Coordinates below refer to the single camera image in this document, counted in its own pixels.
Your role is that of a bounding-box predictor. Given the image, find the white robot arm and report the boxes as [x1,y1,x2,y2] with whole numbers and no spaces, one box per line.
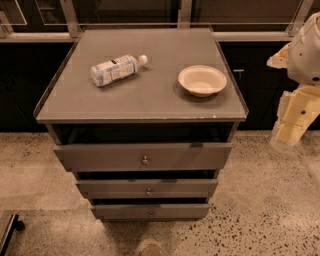
[267,12,320,150]

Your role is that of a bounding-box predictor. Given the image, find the grey bottom drawer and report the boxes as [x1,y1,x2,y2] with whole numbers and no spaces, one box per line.
[91,204,209,220]

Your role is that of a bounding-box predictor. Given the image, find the metal window railing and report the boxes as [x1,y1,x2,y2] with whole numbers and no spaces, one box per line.
[0,0,320,42]

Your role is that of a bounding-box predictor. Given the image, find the grey drawer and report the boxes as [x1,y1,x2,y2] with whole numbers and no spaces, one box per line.
[76,179,217,199]
[91,204,209,220]
[54,143,232,172]

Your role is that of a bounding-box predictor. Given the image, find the grey drawer cabinet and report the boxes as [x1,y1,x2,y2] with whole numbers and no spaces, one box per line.
[34,29,248,208]

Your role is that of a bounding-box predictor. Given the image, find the grey top drawer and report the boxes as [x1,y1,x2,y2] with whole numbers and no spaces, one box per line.
[54,143,232,172]

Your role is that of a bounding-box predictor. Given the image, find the plastic water bottle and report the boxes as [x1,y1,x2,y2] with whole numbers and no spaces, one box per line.
[90,54,148,87]

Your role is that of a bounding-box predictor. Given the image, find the black caster wheel base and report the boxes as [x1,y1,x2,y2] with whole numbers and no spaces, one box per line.
[0,214,25,256]

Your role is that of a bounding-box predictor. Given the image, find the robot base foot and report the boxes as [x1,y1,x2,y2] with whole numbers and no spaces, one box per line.
[139,243,165,256]

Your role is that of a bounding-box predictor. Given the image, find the white paper bowl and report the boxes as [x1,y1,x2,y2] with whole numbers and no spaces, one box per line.
[178,65,227,97]

